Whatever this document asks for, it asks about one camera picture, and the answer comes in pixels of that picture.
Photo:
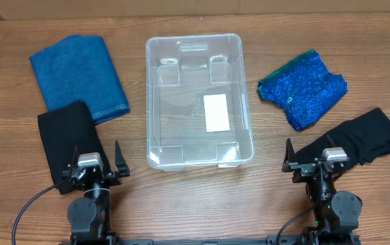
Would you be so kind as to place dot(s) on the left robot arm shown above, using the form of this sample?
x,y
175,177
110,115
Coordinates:
x,y
90,215

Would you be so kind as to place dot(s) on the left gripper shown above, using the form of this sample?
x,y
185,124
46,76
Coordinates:
x,y
122,169

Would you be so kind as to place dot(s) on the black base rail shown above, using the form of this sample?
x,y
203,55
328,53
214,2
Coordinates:
x,y
269,240

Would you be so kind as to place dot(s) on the blue terry towel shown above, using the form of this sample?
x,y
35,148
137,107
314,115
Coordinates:
x,y
80,68

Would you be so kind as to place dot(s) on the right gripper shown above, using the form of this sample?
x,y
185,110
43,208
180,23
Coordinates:
x,y
302,169

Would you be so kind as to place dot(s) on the clear plastic container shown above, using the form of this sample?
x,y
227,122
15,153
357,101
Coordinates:
x,y
180,71

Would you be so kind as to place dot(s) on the blue sequin fabric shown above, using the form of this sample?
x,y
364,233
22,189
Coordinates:
x,y
304,88

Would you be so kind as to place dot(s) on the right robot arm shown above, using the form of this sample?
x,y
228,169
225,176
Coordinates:
x,y
336,213

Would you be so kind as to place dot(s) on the white label in container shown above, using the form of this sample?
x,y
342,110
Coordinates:
x,y
216,113

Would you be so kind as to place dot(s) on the black cloth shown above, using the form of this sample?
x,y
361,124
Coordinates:
x,y
363,139
64,130

